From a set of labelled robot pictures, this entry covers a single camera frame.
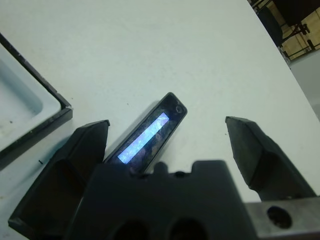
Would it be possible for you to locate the black mesh office chair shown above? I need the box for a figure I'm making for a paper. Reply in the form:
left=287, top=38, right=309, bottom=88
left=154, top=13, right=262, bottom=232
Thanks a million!
left=254, top=4, right=285, bottom=48

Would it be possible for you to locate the black phone-like camera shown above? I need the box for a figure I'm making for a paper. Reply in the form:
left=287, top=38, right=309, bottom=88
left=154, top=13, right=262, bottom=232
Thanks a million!
left=102, top=91, right=188, bottom=176

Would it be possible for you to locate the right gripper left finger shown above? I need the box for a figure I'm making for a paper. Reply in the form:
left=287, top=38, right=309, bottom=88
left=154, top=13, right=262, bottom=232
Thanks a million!
left=8, top=119, right=111, bottom=240

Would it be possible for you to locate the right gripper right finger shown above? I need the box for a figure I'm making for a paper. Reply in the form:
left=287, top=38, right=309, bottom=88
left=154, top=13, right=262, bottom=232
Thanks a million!
left=224, top=115, right=318, bottom=203

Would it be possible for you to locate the black box with white insert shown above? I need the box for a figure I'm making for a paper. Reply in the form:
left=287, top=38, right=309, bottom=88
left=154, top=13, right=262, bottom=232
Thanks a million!
left=0, top=31, right=74, bottom=172

